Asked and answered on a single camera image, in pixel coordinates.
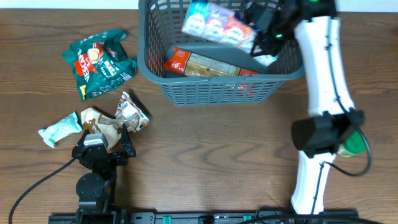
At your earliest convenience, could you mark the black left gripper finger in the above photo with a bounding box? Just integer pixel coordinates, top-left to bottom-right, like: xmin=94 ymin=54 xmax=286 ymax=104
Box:
xmin=76 ymin=129 xmax=90 ymax=147
xmin=121 ymin=123 xmax=133 ymax=150

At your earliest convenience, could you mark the pale green plastic pouch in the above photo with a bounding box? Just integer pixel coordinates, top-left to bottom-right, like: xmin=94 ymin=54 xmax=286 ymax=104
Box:
xmin=38 ymin=111 xmax=82 ymax=148

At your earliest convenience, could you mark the brown patterned snack bag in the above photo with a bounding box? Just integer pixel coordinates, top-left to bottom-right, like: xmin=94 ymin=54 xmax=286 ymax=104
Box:
xmin=80 ymin=91 xmax=149 ymax=149

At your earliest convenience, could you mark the multicolour tissue pack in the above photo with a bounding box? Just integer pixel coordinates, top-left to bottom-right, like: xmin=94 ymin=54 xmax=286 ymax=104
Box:
xmin=181 ymin=0 xmax=259 ymax=54

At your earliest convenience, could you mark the green Nescafe coffee bag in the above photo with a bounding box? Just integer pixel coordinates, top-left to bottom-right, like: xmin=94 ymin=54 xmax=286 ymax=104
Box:
xmin=62 ymin=29 xmax=137 ymax=101

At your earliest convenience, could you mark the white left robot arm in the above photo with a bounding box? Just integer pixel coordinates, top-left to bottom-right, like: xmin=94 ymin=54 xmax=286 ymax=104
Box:
xmin=72 ymin=125 xmax=136 ymax=224

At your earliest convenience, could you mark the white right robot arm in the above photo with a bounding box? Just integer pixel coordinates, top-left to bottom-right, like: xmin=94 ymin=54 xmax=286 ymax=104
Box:
xmin=137 ymin=0 xmax=364 ymax=215

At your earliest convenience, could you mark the grey plastic basket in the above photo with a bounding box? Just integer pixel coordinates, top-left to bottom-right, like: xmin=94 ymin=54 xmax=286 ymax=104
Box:
xmin=138 ymin=0 xmax=304 ymax=106

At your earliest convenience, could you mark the green lidded jar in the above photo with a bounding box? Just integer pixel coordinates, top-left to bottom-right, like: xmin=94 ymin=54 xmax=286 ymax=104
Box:
xmin=337 ymin=131 xmax=366 ymax=157

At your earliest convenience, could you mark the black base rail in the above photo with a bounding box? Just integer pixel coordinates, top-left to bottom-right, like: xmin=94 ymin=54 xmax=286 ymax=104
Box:
xmin=48 ymin=210 xmax=360 ymax=224

